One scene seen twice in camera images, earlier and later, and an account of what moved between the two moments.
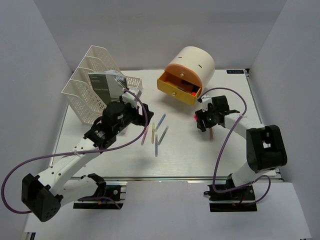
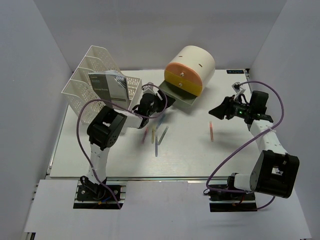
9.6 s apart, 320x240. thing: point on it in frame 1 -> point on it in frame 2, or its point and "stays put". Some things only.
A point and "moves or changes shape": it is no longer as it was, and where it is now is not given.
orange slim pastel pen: x=211 y=134 stays put
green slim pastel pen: x=163 y=135 stays put
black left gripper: x=139 y=118 -> x=162 y=103
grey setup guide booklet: x=110 y=85 stays put
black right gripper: x=202 y=115 -> x=225 y=108
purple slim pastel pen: x=156 y=145 stays put
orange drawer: x=184 y=73 stays put
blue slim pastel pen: x=160 y=121 stays put
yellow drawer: x=179 y=87 moves or changes shape
